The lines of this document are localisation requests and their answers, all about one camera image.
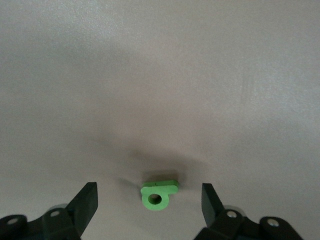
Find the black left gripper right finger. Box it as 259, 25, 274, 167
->
193, 183, 305, 240

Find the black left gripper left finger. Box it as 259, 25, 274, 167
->
0, 181, 99, 240

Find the green foam letter with hole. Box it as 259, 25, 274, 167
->
139, 179, 181, 212

